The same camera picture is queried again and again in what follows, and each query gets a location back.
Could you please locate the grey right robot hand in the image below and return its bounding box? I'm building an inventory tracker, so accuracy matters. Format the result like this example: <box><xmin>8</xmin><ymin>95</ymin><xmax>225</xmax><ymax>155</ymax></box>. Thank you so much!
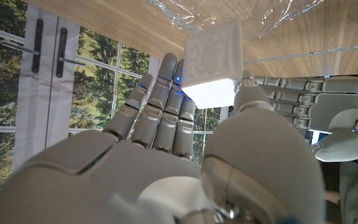
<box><xmin>0</xmin><ymin>52</ymin><xmax>326</xmax><ymax>224</ymax></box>

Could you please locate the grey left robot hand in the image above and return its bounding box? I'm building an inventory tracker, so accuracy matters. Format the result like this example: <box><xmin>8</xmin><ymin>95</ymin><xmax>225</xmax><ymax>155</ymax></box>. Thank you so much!
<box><xmin>253</xmin><ymin>74</ymin><xmax>358</xmax><ymax>163</ymax></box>

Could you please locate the white cube package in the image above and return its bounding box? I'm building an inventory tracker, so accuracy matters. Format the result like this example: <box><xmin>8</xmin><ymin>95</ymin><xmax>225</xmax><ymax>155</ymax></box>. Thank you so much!
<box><xmin>181</xmin><ymin>21</ymin><xmax>244</xmax><ymax>110</ymax></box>

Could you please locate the clear plastic wrap sheet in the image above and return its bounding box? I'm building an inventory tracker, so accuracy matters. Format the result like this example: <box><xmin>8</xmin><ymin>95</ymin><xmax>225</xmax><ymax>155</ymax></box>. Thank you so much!
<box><xmin>146</xmin><ymin>0</ymin><xmax>326</xmax><ymax>38</ymax></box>

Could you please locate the grey tape outline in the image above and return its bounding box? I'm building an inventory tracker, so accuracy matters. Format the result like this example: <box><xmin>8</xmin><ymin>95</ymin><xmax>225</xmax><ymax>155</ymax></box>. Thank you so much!
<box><xmin>243</xmin><ymin>43</ymin><xmax>358</xmax><ymax>65</ymax></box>

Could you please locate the printed window forest backdrop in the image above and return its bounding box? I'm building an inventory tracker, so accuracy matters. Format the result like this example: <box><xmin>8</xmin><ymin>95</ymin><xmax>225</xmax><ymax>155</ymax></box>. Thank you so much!
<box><xmin>0</xmin><ymin>0</ymin><xmax>229</xmax><ymax>203</ymax></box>

